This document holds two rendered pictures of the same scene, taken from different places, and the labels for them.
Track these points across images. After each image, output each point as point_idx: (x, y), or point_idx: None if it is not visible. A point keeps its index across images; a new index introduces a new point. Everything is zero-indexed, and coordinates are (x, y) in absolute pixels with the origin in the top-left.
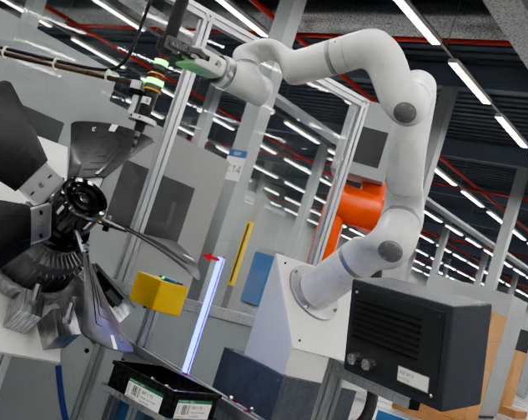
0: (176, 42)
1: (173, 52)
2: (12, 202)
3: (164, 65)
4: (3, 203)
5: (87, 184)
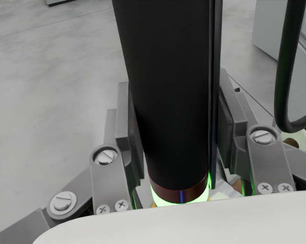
0: (106, 129)
1: (245, 175)
2: None
3: (153, 197)
4: (139, 204)
5: None
